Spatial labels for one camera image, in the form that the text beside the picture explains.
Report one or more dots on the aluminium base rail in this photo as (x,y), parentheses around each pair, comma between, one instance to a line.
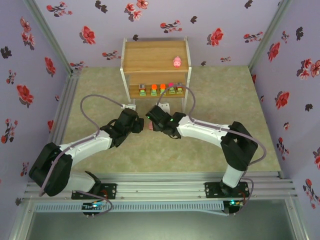
(160,187)

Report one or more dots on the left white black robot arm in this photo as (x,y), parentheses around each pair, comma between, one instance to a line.
(87,145)

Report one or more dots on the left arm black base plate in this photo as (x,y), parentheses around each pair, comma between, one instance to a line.
(111,191)

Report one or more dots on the green truck toy orange load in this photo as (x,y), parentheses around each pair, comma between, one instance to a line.
(162,91)
(153,92)

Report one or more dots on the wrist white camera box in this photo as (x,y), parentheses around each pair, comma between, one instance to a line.
(165,107)
(131,106)

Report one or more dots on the green truck toy pink load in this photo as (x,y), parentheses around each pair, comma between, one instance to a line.
(171,90)

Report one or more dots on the pink plastic pig toy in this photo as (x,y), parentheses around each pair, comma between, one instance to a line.
(177,62)
(150,127)

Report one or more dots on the aluminium lower frame leg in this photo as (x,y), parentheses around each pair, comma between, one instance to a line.
(20,220)
(297,220)

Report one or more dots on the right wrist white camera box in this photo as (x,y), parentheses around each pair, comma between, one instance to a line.
(165,107)

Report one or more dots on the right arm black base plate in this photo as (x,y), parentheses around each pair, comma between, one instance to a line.
(212,190)

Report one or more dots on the aluminium side rail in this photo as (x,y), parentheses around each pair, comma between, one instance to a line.
(66,100)

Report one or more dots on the green truck toy grey load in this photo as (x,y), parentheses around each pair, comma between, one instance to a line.
(142,92)
(179,90)

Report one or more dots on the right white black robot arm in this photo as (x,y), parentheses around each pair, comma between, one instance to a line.
(205,128)

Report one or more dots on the aluminium corner post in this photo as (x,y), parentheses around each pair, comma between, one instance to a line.
(270,35)
(47,32)

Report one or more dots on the wooden shelf white frame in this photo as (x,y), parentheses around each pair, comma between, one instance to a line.
(150,55)

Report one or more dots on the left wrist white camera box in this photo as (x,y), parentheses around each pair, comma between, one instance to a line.
(131,106)

